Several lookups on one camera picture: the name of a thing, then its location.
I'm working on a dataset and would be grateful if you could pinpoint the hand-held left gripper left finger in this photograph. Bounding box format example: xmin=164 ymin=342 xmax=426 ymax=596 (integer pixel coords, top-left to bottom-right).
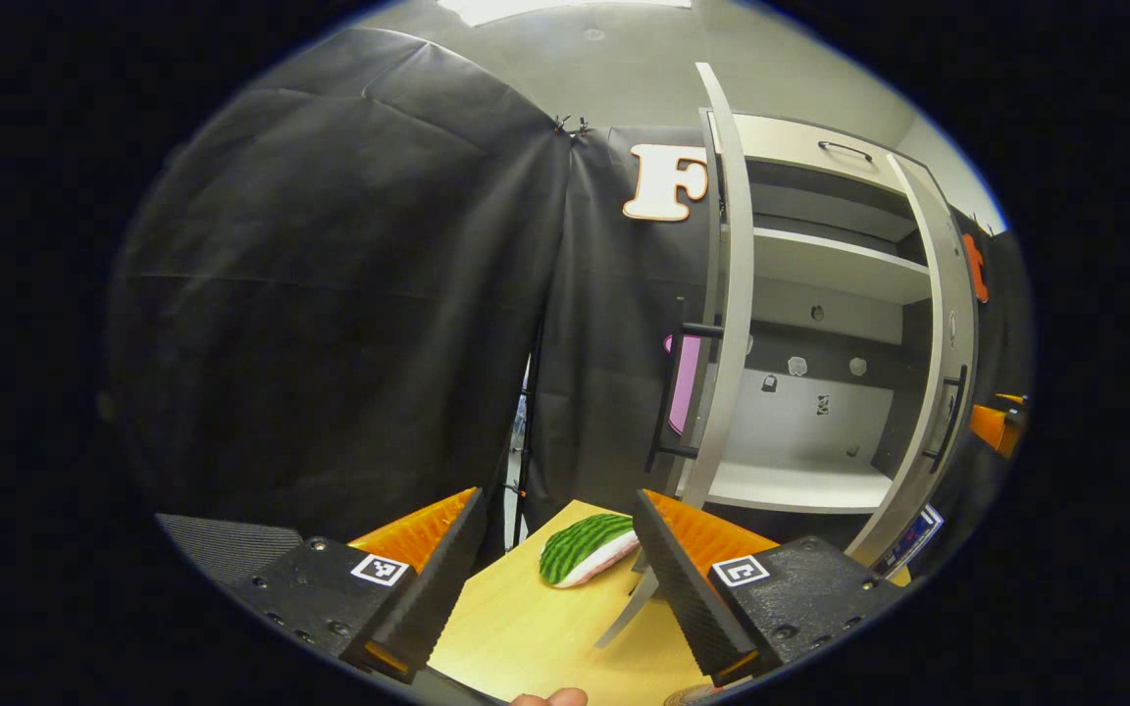
xmin=222 ymin=487 xmax=488 ymax=685

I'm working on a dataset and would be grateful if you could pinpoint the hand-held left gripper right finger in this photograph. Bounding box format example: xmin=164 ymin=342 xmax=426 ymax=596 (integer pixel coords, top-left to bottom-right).
xmin=632 ymin=489 xmax=914 ymax=687

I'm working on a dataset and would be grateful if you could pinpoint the white cabinet door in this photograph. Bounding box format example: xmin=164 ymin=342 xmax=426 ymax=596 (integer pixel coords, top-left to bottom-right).
xmin=594 ymin=62 xmax=755 ymax=650
xmin=845 ymin=152 xmax=980 ymax=570

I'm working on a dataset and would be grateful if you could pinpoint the white and grey cabinet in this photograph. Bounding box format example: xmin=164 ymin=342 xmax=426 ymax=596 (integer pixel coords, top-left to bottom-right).
xmin=700 ymin=108 xmax=978 ymax=521

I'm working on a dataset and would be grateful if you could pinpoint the white cabinet shelf board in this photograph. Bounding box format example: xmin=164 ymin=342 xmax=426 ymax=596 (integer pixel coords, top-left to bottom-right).
xmin=675 ymin=459 xmax=895 ymax=516
xmin=751 ymin=227 xmax=934 ymax=305

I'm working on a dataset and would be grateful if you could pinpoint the white cabinet drawer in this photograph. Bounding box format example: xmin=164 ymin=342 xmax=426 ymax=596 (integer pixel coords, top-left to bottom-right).
xmin=707 ymin=110 xmax=929 ymax=197

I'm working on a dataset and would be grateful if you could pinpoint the watermelon slice toy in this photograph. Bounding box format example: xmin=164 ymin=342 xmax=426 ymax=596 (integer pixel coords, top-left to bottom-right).
xmin=539 ymin=513 xmax=641 ymax=589

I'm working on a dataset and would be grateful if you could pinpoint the blue and white box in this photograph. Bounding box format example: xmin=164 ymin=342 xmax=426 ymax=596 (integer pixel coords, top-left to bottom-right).
xmin=874 ymin=503 xmax=947 ymax=580

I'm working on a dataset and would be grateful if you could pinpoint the ceiling light panel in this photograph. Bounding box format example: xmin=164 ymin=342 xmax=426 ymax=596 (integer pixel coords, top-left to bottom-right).
xmin=437 ymin=0 xmax=693 ymax=27

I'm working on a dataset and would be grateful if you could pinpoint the black right door handle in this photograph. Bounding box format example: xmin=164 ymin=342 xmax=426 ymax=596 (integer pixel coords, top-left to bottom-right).
xmin=921 ymin=365 xmax=970 ymax=474

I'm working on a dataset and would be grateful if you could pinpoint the black door handle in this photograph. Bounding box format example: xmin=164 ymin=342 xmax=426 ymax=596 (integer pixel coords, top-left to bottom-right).
xmin=921 ymin=365 xmax=970 ymax=474
xmin=645 ymin=297 xmax=726 ymax=462

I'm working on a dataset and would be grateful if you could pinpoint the black left door handle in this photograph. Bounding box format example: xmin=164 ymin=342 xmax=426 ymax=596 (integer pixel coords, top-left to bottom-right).
xmin=645 ymin=297 xmax=726 ymax=462

